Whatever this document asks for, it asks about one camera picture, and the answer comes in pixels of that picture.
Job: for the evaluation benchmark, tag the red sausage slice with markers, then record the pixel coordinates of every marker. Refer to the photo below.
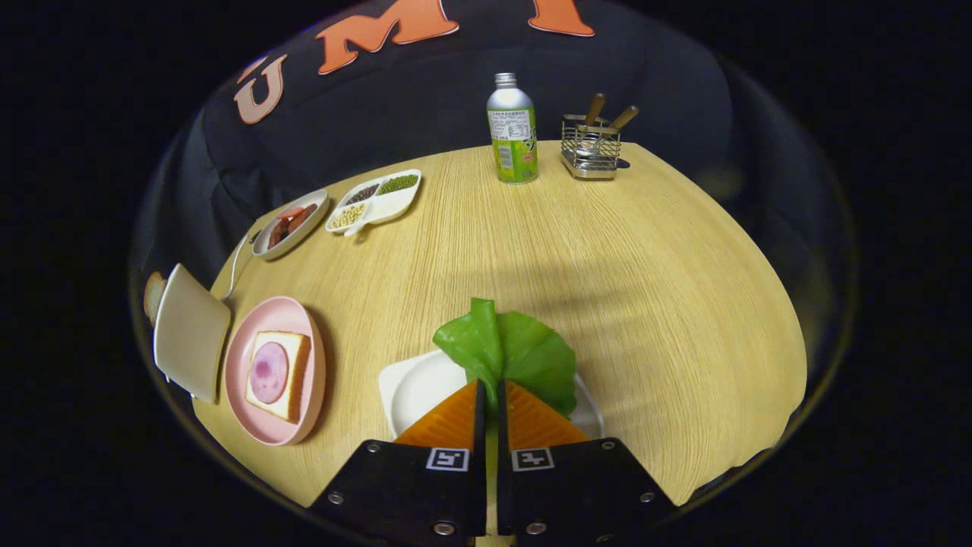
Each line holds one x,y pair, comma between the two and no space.
289,213

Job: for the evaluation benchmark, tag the white rounded square plate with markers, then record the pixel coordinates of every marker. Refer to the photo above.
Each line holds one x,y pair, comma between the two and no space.
418,387

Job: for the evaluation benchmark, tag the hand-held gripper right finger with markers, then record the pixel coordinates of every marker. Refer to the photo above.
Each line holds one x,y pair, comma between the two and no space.
502,425

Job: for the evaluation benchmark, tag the pile of yellow soybeans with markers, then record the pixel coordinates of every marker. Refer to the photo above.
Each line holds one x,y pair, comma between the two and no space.
348,216

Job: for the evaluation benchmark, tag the pink plate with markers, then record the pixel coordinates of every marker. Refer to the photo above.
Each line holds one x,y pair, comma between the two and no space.
262,427

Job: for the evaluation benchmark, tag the round white plate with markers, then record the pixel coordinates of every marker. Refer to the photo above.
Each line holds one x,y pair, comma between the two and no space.
313,200

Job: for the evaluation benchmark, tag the pile of dark red beans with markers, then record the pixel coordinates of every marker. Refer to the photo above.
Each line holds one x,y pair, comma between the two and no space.
362,193

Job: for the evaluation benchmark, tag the brown meat piece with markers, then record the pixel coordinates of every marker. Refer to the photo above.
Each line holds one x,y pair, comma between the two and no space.
278,234
301,220

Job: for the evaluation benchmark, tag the silver green drink bottle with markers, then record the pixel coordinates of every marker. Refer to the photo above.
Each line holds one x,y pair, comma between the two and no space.
512,144

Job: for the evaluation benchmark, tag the toasted bread slice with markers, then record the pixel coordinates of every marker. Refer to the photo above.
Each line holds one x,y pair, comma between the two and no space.
154,296

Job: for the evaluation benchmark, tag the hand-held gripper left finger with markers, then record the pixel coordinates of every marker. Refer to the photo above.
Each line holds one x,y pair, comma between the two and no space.
481,425

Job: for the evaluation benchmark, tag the green lettuce leaf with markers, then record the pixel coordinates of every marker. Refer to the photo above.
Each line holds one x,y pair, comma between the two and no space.
524,357

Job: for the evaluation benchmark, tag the white divided dish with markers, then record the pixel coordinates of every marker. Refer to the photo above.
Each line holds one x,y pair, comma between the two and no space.
391,207

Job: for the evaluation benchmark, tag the pile of green beans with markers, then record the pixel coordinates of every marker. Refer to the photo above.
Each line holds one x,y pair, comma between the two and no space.
399,183

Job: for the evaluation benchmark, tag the round pink ham slice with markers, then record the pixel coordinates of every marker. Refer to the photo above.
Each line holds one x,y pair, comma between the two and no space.
269,372

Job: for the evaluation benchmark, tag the white toaster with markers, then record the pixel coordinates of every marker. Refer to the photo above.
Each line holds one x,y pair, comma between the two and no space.
190,334

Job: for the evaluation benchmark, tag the bread slice under ham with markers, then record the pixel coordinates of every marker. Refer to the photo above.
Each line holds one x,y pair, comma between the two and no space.
298,380

